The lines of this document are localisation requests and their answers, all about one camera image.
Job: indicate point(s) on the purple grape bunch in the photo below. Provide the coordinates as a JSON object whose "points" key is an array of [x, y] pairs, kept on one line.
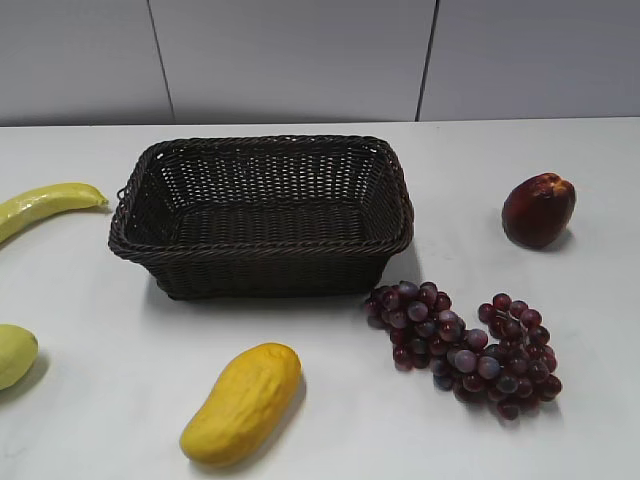
{"points": [[507, 362]]}

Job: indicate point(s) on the yellow banana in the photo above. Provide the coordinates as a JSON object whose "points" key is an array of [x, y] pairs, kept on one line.
{"points": [[33, 206]]}

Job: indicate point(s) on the yellow mango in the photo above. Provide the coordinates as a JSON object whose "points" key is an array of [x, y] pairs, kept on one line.
{"points": [[247, 402]]}

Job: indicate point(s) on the red apple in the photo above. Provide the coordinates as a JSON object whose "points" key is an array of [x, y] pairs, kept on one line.
{"points": [[538, 210]]}

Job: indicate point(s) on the black wicker basket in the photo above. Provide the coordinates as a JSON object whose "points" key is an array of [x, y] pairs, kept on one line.
{"points": [[265, 216]]}

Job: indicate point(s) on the green mango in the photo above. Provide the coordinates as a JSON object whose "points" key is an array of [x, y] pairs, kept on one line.
{"points": [[19, 350]]}

